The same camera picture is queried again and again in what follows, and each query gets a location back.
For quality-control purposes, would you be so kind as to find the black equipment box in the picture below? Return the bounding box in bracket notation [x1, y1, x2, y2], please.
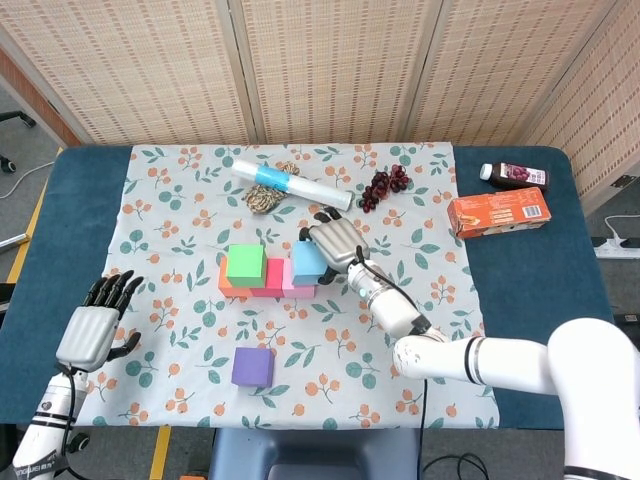
[613, 312, 640, 341]

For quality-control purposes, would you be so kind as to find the black office chair base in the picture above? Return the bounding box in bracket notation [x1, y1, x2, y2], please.
[0, 110, 37, 174]

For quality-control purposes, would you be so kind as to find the braided rope bundle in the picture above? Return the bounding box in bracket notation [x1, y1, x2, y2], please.
[243, 160, 301, 215]

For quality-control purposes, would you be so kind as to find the thin white floor cable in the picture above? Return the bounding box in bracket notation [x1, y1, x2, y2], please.
[0, 159, 56, 200]

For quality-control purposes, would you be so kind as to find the clear film roll blue label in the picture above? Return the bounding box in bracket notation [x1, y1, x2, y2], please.
[230, 158, 354, 213]

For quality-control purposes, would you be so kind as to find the pink cube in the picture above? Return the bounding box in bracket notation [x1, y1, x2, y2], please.
[281, 258, 317, 300]

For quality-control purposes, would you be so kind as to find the floral tablecloth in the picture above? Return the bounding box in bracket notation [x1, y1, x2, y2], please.
[68, 142, 501, 431]

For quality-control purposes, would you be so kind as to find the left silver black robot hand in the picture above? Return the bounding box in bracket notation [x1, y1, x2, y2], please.
[54, 269, 145, 373]

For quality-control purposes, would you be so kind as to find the white power strip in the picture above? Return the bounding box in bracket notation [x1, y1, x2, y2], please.
[593, 237, 640, 260]

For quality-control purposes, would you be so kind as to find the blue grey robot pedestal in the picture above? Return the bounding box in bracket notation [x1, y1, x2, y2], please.
[208, 428, 422, 480]

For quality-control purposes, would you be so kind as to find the white power cable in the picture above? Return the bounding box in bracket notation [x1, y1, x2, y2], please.
[603, 214, 640, 241]

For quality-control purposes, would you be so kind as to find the red cube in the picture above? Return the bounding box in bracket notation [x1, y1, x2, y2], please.
[249, 258, 285, 299]

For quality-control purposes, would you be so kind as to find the dark purple grape bunch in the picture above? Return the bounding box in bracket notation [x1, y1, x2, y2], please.
[360, 163, 412, 214]

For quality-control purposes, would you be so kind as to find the black left hand cable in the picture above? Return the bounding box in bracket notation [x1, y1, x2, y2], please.
[49, 362, 86, 480]

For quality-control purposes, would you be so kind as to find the green cube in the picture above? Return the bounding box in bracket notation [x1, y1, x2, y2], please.
[225, 243, 267, 289]

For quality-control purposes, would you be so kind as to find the black right hand cable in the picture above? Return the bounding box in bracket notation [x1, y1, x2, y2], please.
[354, 244, 490, 480]

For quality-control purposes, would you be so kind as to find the orange carton box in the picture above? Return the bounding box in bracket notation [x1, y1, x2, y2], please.
[447, 187, 553, 240]

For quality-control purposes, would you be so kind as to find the purple cube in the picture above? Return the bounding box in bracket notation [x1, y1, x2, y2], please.
[231, 347, 275, 389]

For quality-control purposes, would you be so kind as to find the dark teal table cover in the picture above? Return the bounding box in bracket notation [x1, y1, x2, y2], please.
[0, 144, 626, 431]

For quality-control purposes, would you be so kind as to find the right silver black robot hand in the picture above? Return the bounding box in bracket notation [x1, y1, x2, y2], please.
[298, 207, 372, 286]

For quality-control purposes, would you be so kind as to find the light blue cube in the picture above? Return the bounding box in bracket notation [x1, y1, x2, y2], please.
[291, 241, 329, 287]

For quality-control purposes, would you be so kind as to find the grape juice bottle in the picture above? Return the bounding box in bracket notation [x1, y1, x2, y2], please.
[478, 161, 550, 192]

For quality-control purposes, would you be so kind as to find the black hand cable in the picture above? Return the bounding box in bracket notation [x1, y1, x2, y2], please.
[49, 362, 86, 480]
[354, 244, 490, 480]

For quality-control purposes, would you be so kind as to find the orange cube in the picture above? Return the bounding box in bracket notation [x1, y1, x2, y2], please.
[218, 256, 251, 300]

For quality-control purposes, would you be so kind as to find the woven bamboo screen panel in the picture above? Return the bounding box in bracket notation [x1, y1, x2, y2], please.
[404, 0, 621, 146]
[519, 0, 640, 201]
[229, 0, 441, 146]
[0, 0, 251, 146]

